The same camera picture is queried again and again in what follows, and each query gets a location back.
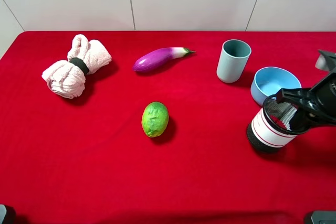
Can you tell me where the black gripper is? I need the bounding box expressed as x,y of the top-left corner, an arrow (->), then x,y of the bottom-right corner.
276,49 -> 335,133

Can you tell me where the black mesh pen holder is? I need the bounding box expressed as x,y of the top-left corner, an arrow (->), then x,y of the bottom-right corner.
246,95 -> 309,153

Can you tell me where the dark object bottom right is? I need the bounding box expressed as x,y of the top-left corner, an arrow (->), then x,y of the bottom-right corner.
303,210 -> 336,224

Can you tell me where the dark object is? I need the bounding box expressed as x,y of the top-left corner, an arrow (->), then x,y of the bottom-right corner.
303,210 -> 336,224
0,204 -> 16,224

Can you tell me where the dark object bottom left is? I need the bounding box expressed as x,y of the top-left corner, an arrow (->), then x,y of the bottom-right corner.
0,204 -> 16,224

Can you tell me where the blue plastic bowl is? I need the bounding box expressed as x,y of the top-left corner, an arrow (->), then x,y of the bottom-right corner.
250,67 -> 302,106

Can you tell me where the grey-blue plastic cup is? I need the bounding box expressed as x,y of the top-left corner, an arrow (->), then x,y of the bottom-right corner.
216,39 -> 251,83

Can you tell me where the green toy lime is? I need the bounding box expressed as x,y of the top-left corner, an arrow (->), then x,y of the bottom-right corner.
141,102 -> 169,137

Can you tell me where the purple toy eggplant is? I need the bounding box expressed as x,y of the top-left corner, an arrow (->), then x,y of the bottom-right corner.
132,47 -> 196,72

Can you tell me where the red table cloth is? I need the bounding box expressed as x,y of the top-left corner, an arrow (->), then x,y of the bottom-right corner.
1,31 -> 335,223

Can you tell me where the pink rolled towel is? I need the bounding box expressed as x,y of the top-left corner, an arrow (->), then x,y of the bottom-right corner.
41,34 -> 112,99

